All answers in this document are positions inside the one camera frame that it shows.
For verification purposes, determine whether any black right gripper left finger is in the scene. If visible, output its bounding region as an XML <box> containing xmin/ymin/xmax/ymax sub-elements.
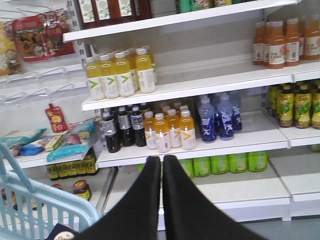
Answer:
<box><xmin>79</xmin><ymin>156</ymin><xmax>161</xmax><ymax>240</ymax></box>

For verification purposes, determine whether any white supermarket shelf unit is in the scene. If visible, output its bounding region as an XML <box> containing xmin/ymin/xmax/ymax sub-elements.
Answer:
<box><xmin>0</xmin><ymin>0</ymin><xmax>320</xmax><ymax>222</ymax></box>

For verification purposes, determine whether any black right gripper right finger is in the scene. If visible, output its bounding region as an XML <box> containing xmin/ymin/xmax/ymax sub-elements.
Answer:
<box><xmin>162</xmin><ymin>155</ymin><xmax>263</xmax><ymax>240</ymax></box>

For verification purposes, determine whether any light blue plastic basket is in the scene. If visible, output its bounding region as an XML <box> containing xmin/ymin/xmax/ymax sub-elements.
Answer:
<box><xmin>0</xmin><ymin>143</ymin><xmax>100</xmax><ymax>240</ymax></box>

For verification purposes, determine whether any dark blue Chocofitos cookie box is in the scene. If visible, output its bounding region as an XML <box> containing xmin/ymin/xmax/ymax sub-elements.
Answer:
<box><xmin>46</xmin><ymin>223</ymin><xmax>80</xmax><ymax>240</ymax></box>

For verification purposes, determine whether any green drink bottles row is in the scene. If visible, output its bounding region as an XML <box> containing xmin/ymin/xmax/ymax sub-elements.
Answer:
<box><xmin>179</xmin><ymin>151</ymin><xmax>269</xmax><ymax>179</ymax></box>

